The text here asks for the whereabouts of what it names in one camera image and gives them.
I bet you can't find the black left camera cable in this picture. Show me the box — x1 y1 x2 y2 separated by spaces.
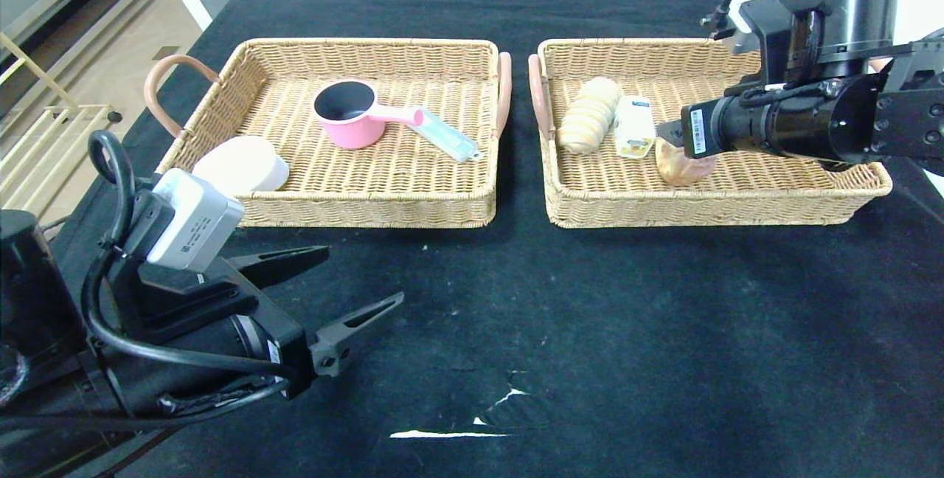
81 130 296 383

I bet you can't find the grey metal shelf unit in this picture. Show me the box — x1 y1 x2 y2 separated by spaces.
0 0 174 121

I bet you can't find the clear plastic knife case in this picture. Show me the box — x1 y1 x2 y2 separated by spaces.
413 106 484 164

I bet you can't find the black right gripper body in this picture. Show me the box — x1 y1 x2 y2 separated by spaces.
681 94 767 159

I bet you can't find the small white drink carton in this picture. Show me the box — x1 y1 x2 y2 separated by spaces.
614 96 657 160

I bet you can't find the rectangular wicker basket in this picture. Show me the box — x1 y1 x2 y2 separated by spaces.
146 39 513 230
527 39 893 230

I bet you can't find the light wooden slatted rack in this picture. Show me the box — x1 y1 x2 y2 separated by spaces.
0 32 125 243

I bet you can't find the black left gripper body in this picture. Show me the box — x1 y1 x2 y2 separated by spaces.
169 257 316 400

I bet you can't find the white round lid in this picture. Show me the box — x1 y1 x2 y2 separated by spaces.
192 136 290 195

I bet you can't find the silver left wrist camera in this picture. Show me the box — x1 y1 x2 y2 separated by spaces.
146 168 246 274

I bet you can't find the round pinkish cream puff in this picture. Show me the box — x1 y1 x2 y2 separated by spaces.
655 137 718 187

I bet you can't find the orange striped bread roll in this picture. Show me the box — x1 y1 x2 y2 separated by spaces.
557 77 624 156

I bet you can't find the pink saucepan with handle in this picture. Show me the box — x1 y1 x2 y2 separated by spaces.
313 80 425 150

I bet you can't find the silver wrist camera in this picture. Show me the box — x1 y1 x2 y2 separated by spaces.
146 168 246 274
726 0 771 55

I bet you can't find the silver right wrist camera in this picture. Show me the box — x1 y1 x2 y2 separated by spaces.
726 0 771 55

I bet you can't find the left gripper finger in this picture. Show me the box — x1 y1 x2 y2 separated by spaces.
227 245 330 290
309 291 406 378

